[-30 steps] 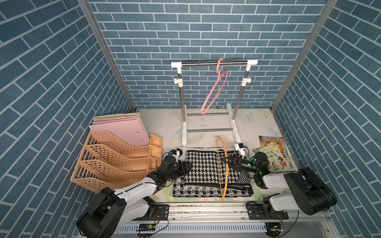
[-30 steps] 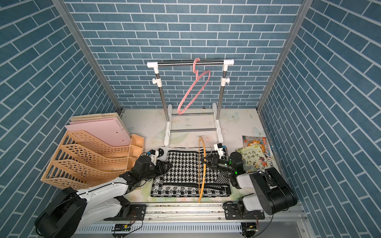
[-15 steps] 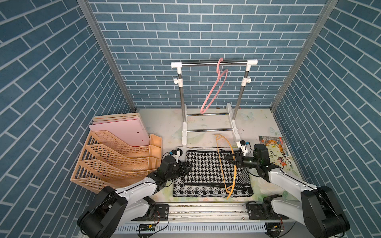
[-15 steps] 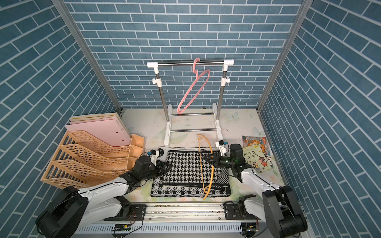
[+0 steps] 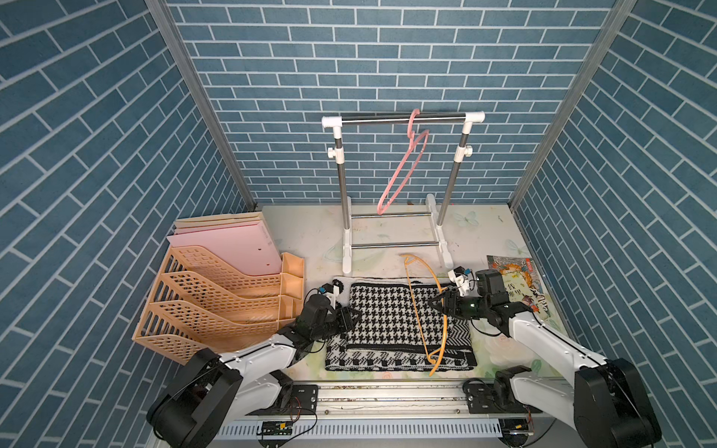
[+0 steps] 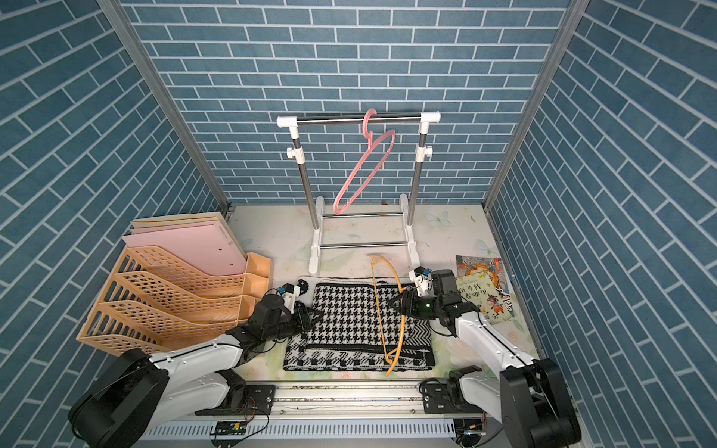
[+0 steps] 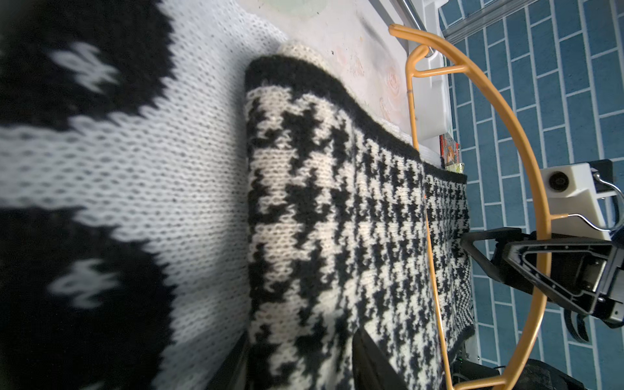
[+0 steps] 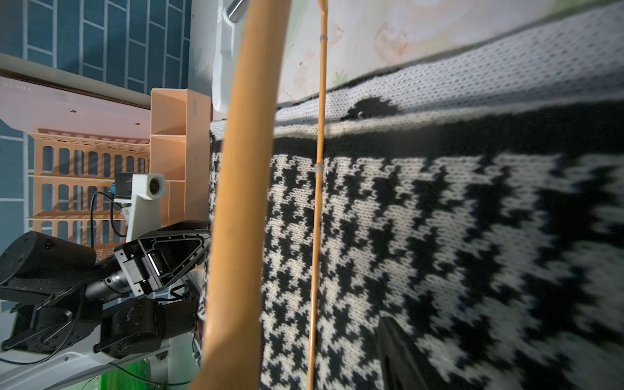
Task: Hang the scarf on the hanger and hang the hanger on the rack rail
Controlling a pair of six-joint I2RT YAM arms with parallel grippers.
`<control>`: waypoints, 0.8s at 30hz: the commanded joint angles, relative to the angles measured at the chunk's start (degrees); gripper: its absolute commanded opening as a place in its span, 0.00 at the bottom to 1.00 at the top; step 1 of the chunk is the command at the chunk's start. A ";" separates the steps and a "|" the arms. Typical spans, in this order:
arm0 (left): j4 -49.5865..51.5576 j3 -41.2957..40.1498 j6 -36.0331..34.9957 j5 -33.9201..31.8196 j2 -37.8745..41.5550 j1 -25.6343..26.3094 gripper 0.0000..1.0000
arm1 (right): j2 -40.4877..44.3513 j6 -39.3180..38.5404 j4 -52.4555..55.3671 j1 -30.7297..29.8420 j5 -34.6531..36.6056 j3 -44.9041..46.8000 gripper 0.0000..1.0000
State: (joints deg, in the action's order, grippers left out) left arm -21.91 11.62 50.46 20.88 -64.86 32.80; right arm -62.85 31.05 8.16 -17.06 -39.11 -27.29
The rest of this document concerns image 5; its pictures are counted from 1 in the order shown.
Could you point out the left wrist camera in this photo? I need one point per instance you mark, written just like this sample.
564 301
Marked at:
332 291

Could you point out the orange plastic file organizer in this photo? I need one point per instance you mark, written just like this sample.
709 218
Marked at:
199 301

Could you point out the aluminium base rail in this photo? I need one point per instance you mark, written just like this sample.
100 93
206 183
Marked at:
394 411

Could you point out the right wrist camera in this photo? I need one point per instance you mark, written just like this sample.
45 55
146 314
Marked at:
464 280

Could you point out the green circuit board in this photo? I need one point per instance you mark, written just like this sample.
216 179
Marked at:
276 429

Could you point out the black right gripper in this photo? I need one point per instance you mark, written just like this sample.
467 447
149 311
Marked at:
452 295

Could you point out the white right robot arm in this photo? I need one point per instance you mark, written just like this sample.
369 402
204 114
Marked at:
604 400

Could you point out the right aluminium corner post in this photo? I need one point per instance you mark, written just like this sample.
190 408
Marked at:
614 21

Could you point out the white steel clothes rack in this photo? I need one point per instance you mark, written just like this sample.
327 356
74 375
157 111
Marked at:
407 166

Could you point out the aluminium corner post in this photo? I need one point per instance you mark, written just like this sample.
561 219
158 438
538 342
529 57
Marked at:
163 18
614 21

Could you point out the smiley plaid black white scarf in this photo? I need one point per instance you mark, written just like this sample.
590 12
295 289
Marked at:
339 358

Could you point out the pink clothes hanger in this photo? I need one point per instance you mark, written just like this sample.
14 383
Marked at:
417 142

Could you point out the houndstooth black white scarf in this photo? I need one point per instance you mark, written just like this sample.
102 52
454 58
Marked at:
397 317

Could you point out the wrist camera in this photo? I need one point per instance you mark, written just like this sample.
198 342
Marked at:
464 280
332 291

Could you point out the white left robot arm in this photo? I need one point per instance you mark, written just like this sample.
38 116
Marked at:
213 389

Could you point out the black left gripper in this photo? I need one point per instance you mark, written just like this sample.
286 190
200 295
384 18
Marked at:
344 318

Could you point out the colourful picture book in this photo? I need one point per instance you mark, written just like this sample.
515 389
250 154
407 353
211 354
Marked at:
523 282

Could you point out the left aluminium corner post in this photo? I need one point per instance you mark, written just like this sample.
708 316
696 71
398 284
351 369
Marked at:
163 18

